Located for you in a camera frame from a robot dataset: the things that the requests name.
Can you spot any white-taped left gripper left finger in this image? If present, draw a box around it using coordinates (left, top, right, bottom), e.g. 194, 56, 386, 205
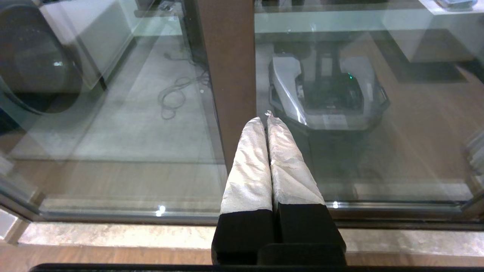
211, 116, 277, 266

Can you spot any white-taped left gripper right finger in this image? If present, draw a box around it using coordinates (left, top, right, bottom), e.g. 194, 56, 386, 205
265, 110, 347, 253

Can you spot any brown-framed sliding glass door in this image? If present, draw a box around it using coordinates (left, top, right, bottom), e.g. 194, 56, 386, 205
212, 0, 484, 223

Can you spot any brown-framed fixed glass panel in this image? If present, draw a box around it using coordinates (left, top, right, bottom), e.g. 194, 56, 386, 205
0, 0, 258, 227

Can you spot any dark metal floor track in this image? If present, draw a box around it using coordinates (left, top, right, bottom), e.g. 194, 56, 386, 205
335, 217, 484, 231

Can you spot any dark front-load washing machine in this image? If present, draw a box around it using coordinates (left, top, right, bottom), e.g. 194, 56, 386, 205
0, 2, 84, 115

